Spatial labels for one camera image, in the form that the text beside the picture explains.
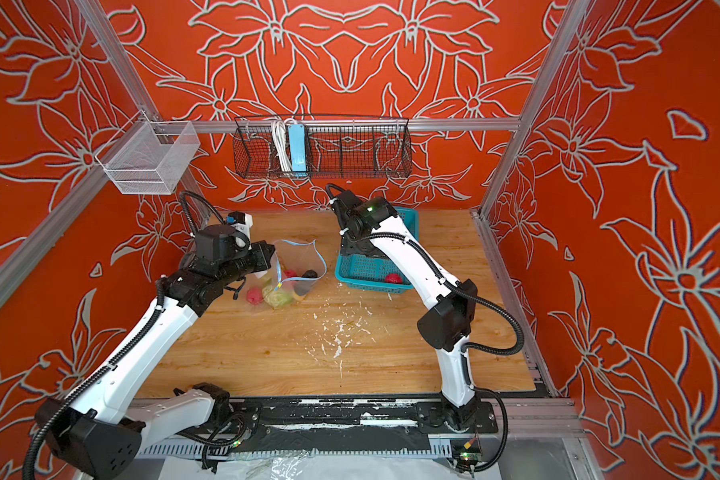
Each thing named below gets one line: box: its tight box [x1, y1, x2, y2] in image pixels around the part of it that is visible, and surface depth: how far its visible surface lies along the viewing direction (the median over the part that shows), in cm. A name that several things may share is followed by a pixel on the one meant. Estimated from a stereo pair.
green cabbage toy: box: [262, 285, 292, 308], surface depth 90 cm
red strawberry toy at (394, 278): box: [385, 273, 403, 284], surface depth 96 cm
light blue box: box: [288, 124, 306, 172], surface depth 91 cm
